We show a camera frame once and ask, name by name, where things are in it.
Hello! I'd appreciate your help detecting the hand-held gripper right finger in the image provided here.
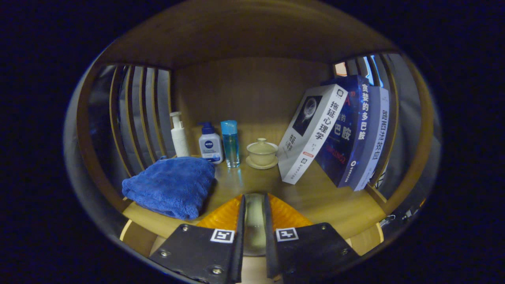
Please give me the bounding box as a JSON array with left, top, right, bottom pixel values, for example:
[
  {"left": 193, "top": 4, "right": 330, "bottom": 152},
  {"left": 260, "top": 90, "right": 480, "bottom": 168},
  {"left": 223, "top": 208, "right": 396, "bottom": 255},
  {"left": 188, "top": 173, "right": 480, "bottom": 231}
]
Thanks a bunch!
[{"left": 264, "top": 193, "right": 360, "bottom": 282}]

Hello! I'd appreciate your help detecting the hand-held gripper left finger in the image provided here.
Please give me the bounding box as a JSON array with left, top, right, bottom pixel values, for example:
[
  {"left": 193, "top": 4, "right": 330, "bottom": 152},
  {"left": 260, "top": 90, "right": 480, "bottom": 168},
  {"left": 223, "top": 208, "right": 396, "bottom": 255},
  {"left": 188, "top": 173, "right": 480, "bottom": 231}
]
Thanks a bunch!
[{"left": 149, "top": 194, "right": 246, "bottom": 284}]

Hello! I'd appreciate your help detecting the cream scrubbing brush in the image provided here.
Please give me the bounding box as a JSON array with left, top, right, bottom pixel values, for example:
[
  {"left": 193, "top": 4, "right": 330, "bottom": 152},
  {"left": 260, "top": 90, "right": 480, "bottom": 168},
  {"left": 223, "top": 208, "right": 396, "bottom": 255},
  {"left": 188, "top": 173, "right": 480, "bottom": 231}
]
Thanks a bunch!
[{"left": 244, "top": 193, "right": 268, "bottom": 257}]

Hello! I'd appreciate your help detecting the wooden countertop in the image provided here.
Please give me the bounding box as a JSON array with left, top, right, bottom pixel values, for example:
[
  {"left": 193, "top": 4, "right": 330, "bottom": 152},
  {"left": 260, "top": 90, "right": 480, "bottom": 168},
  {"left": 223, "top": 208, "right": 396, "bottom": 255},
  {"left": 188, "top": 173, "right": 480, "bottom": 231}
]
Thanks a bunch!
[{"left": 122, "top": 156, "right": 387, "bottom": 241}]

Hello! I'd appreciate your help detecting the wooden cabinet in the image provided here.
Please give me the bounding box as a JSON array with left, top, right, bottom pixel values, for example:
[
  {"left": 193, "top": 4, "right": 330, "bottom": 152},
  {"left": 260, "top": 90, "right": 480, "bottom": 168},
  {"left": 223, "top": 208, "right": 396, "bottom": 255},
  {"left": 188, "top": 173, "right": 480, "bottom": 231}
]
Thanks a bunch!
[{"left": 75, "top": 0, "right": 434, "bottom": 277}]

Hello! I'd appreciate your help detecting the blue folded towel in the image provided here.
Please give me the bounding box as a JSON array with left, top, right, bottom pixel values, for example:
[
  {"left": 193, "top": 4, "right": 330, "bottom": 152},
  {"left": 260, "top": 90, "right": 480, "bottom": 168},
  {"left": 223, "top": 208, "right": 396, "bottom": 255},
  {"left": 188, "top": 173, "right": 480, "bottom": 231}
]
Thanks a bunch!
[{"left": 122, "top": 156, "right": 216, "bottom": 220}]

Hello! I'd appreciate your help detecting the white bottle with blue cap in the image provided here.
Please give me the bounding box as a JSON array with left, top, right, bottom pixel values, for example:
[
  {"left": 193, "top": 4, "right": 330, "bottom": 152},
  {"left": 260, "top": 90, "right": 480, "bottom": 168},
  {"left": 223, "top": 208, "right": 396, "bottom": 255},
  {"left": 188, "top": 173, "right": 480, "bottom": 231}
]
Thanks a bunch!
[{"left": 198, "top": 121, "right": 224, "bottom": 164}]

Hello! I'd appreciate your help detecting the beige lidded teacup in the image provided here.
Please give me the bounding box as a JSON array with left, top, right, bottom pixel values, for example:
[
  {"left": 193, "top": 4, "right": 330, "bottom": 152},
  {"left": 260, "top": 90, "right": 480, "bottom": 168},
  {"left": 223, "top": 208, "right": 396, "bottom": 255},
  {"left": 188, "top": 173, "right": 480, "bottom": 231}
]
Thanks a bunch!
[{"left": 246, "top": 138, "right": 279, "bottom": 170}]

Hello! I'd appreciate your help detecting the clear blue bottle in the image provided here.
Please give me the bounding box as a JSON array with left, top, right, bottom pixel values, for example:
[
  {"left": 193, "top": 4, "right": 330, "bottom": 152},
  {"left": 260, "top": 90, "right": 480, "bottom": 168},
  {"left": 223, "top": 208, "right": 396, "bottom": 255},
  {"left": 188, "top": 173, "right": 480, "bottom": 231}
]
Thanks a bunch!
[{"left": 220, "top": 120, "right": 240, "bottom": 168}]

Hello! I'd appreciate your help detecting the dark blue book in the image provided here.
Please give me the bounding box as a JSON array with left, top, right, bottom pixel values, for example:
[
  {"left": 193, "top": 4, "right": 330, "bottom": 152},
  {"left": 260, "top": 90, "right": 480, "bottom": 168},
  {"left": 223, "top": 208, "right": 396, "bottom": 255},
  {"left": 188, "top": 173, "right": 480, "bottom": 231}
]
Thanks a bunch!
[{"left": 315, "top": 75, "right": 370, "bottom": 188}]

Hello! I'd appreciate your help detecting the white pump bottle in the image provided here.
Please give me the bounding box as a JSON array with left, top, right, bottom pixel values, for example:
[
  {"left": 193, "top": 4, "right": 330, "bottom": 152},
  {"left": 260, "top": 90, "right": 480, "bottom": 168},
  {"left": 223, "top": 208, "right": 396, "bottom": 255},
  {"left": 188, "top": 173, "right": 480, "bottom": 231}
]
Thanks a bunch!
[{"left": 170, "top": 112, "right": 190, "bottom": 157}]

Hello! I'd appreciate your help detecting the white book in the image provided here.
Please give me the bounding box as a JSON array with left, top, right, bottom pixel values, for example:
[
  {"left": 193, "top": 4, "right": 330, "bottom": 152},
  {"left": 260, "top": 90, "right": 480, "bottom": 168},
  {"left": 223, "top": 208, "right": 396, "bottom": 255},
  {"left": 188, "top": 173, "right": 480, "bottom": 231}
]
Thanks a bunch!
[{"left": 277, "top": 84, "right": 348, "bottom": 185}]

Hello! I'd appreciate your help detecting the pale blue book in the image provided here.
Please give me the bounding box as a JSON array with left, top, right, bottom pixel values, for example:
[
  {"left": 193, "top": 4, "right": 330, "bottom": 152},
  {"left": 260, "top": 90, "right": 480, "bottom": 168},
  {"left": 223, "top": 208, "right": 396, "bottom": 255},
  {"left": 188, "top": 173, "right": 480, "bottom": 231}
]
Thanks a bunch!
[{"left": 349, "top": 86, "right": 390, "bottom": 192}]

